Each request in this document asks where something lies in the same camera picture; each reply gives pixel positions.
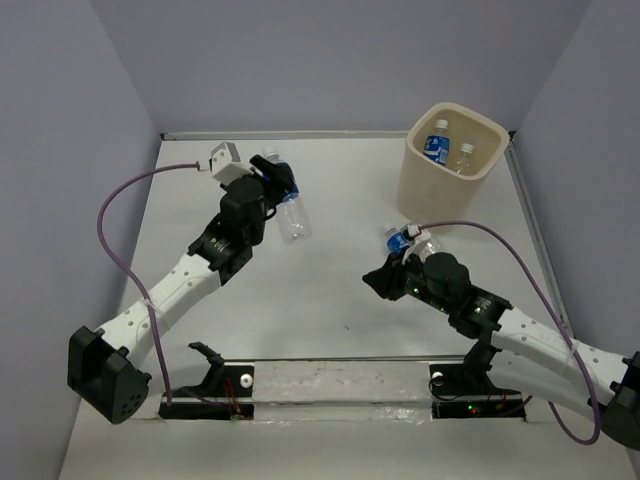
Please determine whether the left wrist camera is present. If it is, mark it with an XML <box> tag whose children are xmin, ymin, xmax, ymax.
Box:
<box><xmin>209</xmin><ymin>142</ymin><xmax>251</xmax><ymax>186</ymax></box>

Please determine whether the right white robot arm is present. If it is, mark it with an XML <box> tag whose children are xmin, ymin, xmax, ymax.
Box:
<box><xmin>362</xmin><ymin>253</ymin><xmax>639</xmax><ymax>450</ymax></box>

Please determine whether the blue label bottle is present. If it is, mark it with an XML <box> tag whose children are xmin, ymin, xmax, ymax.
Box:
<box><xmin>383</xmin><ymin>224</ymin><xmax>412</xmax><ymax>254</ymax></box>
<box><xmin>423</xmin><ymin>119</ymin><xmax>451</xmax><ymax>166</ymax></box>
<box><xmin>263</xmin><ymin>147</ymin><xmax>312</xmax><ymax>245</ymax></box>

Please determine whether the purple cable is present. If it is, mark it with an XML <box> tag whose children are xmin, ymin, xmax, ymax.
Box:
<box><xmin>96</xmin><ymin>162</ymin><xmax>211</xmax><ymax>409</ymax></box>
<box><xmin>417</xmin><ymin>221</ymin><xmax>601</xmax><ymax>446</ymax></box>

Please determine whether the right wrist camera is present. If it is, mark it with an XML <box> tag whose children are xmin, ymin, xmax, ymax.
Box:
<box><xmin>402</xmin><ymin>223</ymin><xmax>435</xmax><ymax>263</ymax></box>

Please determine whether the beige plastic bin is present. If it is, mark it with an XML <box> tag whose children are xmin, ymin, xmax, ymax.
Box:
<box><xmin>396</xmin><ymin>102</ymin><xmax>509</xmax><ymax>223</ymax></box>

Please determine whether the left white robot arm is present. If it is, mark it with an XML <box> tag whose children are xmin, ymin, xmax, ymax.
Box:
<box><xmin>67</xmin><ymin>155</ymin><xmax>299</xmax><ymax>425</ymax></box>

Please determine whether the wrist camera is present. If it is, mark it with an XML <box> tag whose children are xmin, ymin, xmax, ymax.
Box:
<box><xmin>209</xmin><ymin>142</ymin><xmax>251</xmax><ymax>186</ymax></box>
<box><xmin>402</xmin><ymin>223</ymin><xmax>435</xmax><ymax>263</ymax></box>

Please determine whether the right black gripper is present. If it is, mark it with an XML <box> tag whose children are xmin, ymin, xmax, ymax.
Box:
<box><xmin>361</xmin><ymin>245</ymin><xmax>452</xmax><ymax>315</ymax></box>

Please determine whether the clear unlabeled bottle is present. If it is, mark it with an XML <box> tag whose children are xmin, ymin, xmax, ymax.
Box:
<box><xmin>449</xmin><ymin>143</ymin><xmax>474</xmax><ymax>175</ymax></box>
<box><xmin>419</xmin><ymin>236</ymin><xmax>443</xmax><ymax>260</ymax></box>

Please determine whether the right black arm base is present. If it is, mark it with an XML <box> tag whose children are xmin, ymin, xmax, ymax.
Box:
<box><xmin>428</xmin><ymin>363</ymin><xmax>526</xmax><ymax>420</ymax></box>

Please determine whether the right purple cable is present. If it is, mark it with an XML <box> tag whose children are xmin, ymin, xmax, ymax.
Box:
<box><xmin>417</xmin><ymin>221</ymin><xmax>601</xmax><ymax>446</ymax></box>

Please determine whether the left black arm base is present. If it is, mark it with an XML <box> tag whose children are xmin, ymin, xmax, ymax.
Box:
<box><xmin>158</xmin><ymin>342</ymin><xmax>255</xmax><ymax>421</ymax></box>

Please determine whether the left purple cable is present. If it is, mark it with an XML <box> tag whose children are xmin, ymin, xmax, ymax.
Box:
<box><xmin>96</xmin><ymin>162</ymin><xmax>211</xmax><ymax>409</ymax></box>

